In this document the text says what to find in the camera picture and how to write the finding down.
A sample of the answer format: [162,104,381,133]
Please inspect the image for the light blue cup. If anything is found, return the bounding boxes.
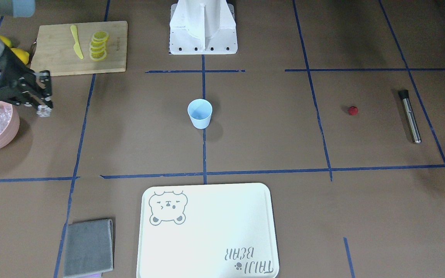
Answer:
[187,99,212,129]

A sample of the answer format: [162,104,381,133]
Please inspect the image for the yellow lemon slices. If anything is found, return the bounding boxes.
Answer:
[89,31,109,61]

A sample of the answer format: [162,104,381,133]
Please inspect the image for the steel muddler black tip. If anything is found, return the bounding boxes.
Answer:
[398,89,421,144]

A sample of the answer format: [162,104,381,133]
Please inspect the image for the clear ice cube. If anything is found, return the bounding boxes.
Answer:
[36,105,52,117]

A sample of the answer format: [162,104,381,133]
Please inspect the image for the cream bear tray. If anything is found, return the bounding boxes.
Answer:
[136,183,280,278]

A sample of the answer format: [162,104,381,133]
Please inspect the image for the yellow lemon four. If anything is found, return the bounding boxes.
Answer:
[11,47,30,65]

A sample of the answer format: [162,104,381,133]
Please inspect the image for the red strawberry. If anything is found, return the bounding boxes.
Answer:
[347,106,359,116]

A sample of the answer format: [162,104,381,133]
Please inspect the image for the bamboo cutting board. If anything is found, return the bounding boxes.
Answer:
[31,21,128,77]

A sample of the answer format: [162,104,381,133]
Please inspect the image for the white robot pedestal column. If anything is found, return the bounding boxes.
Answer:
[168,0,238,55]

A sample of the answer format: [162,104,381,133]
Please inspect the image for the yellow plastic knife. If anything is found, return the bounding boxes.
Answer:
[70,25,84,59]

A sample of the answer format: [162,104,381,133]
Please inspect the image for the grey folded cloth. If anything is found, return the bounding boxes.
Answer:
[63,219,114,278]

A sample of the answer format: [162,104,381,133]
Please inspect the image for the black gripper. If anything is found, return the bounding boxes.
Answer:
[0,50,54,109]

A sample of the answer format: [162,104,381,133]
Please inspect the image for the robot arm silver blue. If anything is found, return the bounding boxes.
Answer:
[0,0,53,109]

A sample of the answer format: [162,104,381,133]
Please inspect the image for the yellow lemon three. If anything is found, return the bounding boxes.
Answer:
[0,35,14,49]

